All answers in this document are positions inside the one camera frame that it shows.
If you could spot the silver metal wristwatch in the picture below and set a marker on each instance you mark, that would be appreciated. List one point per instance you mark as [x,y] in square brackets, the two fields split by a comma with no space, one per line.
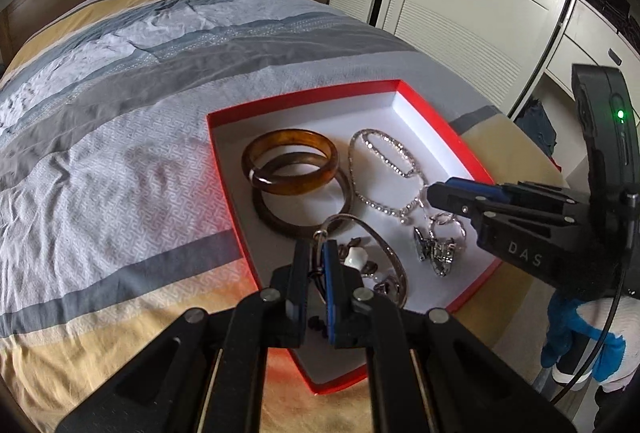
[438,252]

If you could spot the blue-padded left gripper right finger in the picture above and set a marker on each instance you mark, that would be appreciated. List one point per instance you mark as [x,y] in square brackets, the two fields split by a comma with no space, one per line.
[346,317]

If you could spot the dark olive bangle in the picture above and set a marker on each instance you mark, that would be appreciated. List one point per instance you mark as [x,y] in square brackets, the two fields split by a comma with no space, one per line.
[300,216]

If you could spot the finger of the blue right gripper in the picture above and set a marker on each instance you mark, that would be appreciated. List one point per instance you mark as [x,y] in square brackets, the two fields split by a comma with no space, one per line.
[459,190]

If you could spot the silver thin bangle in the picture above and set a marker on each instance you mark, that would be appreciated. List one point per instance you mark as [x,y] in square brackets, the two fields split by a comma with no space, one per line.
[363,248]

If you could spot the striped bed cover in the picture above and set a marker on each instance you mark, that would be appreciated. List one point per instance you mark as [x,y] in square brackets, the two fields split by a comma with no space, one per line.
[112,216]

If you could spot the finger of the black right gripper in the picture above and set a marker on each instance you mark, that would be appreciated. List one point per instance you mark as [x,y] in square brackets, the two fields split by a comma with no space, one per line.
[470,207]

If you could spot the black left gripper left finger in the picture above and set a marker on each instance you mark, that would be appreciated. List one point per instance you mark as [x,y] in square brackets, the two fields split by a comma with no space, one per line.
[292,281]

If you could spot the amber orange bangle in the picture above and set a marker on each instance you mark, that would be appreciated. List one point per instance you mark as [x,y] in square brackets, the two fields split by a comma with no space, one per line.
[266,178]

